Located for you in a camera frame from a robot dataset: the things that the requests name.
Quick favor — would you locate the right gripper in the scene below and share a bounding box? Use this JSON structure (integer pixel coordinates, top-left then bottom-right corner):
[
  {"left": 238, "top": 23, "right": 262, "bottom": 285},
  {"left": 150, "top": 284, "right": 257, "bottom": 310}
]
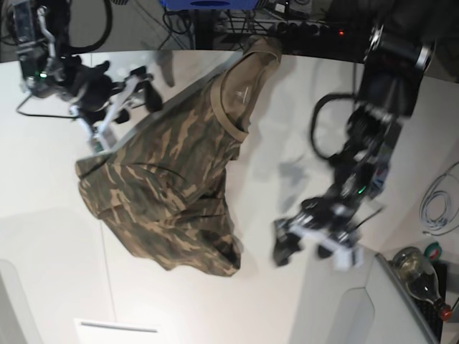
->
[{"left": 62, "top": 55, "right": 163, "bottom": 153}]

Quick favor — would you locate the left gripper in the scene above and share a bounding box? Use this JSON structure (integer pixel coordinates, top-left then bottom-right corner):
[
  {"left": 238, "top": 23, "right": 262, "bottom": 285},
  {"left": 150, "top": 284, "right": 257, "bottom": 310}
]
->
[{"left": 273, "top": 189, "right": 364, "bottom": 271}]

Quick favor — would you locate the camouflage t-shirt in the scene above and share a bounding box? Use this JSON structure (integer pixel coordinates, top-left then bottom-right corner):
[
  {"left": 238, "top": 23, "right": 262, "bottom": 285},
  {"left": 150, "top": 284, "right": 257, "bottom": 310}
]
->
[{"left": 75, "top": 36, "right": 282, "bottom": 277}]

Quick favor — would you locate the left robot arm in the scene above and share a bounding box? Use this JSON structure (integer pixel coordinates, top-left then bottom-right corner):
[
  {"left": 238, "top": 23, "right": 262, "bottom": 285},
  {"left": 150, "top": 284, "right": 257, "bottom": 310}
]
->
[{"left": 273, "top": 1, "right": 440, "bottom": 270}]

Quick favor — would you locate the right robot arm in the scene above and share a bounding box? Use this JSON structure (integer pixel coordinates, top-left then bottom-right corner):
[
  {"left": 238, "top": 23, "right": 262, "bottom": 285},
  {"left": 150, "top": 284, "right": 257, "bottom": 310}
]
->
[{"left": 6, "top": 1, "right": 163, "bottom": 153}]

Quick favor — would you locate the blue box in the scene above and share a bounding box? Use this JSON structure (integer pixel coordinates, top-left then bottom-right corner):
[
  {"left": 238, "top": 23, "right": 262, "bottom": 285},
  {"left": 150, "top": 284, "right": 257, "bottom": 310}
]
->
[{"left": 160, "top": 0, "right": 263, "bottom": 11}]

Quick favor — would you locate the clear plastic bottle red cap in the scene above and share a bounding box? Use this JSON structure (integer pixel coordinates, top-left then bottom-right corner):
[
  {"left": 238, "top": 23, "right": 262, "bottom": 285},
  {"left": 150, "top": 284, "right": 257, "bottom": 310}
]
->
[{"left": 392, "top": 247, "right": 453, "bottom": 322}]

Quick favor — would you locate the green tape roll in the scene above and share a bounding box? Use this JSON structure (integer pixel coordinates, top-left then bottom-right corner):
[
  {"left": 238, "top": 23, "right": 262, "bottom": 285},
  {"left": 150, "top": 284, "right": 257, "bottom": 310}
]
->
[{"left": 424, "top": 242, "right": 443, "bottom": 262}]

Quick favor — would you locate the white label plate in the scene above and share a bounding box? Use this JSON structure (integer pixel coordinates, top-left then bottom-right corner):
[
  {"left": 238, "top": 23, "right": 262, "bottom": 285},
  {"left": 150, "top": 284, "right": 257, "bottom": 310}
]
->
[{"left": 75, "top": 319, "right": 168, "bottom": 344}]

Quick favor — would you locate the white coiled cable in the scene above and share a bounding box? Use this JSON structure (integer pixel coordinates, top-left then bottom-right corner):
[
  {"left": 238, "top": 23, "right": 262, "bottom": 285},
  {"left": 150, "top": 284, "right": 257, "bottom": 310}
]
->
[{"left": 420, "top": 165, "right": 459, "bottom": 237}]

